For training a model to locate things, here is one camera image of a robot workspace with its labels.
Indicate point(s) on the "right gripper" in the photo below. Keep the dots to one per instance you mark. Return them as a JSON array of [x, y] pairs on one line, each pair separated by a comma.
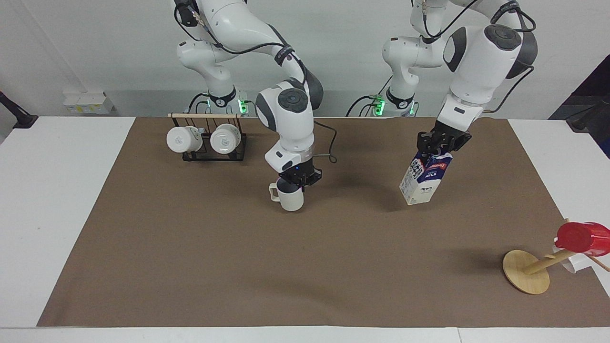
[[299, 171]]

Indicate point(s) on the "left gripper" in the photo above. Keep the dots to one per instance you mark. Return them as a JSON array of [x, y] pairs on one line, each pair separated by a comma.
[[452, 131]]

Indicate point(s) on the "white mug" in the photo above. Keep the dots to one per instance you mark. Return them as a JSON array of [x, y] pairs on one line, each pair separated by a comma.
[[225, 139], [290, 201], [183, 139]]

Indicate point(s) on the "blue and white milk carton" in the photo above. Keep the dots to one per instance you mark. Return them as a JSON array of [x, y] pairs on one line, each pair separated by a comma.
[[419, 186]]

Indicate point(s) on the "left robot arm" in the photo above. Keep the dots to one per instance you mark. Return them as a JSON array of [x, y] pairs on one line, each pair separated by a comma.
[[481, 57]]

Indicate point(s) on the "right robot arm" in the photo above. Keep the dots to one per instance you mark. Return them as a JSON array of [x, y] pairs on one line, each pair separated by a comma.
[[286, 119]]

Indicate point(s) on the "red cup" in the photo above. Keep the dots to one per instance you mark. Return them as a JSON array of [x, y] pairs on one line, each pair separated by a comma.
[[584, 238]]

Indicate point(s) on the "white cup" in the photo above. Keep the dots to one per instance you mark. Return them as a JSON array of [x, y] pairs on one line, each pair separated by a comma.
[[576, 263]]

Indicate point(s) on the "wooden mug tree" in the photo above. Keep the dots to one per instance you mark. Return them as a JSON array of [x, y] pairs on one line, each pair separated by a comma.
[[524, 271]]

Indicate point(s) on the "black stand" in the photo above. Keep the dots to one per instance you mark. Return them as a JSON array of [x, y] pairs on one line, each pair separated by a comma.
[[593, 124], [19, 116]]

